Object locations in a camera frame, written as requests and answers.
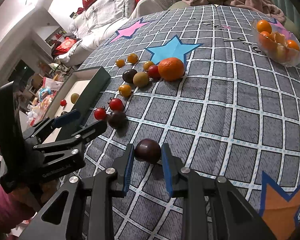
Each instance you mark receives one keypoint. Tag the white covered sofa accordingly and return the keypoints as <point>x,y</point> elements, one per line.
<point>91,27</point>

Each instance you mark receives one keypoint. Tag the brown round longan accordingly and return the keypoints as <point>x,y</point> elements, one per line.
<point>74,97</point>
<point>141,79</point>

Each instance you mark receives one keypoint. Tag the yellow cherry tomato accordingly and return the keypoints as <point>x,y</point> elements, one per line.
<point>125,90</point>
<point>120,63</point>
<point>147,65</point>
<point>132,58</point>

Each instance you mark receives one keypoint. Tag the left hand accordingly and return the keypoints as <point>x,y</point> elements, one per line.
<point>24,195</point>

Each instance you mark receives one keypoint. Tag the clear bowl of oranges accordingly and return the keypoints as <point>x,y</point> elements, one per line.
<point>276,42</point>

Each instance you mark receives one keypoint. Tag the dark purple tomato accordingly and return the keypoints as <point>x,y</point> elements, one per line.
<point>128,75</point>
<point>117,119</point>
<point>148,150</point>

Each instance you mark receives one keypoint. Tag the pile of snack bags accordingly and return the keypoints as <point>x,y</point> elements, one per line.
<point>43,99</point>

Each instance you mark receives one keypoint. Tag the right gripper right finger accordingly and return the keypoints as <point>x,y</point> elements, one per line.
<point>210,204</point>

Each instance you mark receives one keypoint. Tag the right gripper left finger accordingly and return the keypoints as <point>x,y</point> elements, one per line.
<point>62,216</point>

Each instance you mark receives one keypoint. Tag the large orange tangerine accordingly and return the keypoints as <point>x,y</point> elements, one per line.
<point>171,69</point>

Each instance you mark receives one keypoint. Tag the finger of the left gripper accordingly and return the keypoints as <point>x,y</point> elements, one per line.
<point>62,121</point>
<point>66,156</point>

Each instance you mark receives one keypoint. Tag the white shallow tray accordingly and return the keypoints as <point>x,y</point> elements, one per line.
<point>78,92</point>

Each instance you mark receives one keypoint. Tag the red cherry tomato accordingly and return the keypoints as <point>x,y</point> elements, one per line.
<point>100,113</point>
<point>153,72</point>
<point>63,103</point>
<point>116,104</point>

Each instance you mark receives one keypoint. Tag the grey grid tablecloth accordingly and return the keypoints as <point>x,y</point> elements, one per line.
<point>235,112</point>

